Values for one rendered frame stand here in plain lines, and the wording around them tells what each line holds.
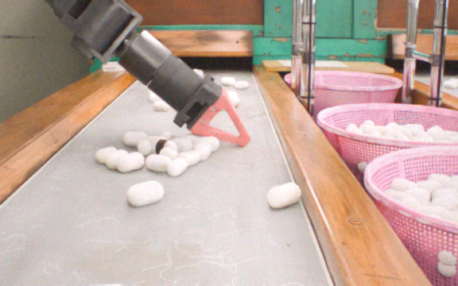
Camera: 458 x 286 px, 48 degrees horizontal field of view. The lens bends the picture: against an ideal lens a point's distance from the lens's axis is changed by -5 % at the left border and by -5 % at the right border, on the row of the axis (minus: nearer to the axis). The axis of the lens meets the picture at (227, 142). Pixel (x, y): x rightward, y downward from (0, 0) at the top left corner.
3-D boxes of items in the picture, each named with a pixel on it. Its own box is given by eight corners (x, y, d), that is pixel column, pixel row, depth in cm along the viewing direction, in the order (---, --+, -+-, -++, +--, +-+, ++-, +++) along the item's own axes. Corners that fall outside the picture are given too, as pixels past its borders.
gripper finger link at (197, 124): (261, 117, 77) (211, 75, 75) (265, 128, 70) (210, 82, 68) (230, 152, 78) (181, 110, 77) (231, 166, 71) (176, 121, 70)
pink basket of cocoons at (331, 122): (385, 229, 61) (393, 152, 59) (284, 167, 85) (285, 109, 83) (533, 197, 71) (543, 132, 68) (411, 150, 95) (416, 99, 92)
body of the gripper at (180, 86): (218, 81, 76) (177, 48, 75) (216, 92, 66) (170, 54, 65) (188, 115, 77) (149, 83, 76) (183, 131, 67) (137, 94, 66)
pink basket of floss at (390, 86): (357, 140, 102) (359, 91, 100) (259, 117, 121) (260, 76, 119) (420, 120, 120) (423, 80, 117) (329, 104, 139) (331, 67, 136)
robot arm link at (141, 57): (110, 56, 66) (138, 22, 67) (113, 60, 73) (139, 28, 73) (151, 90, 68) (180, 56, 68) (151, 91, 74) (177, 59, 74)
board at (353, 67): (265, 71, 132) (265, 66, 132) (261, 64, 147) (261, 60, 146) (393, 73, 132) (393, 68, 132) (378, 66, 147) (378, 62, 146)
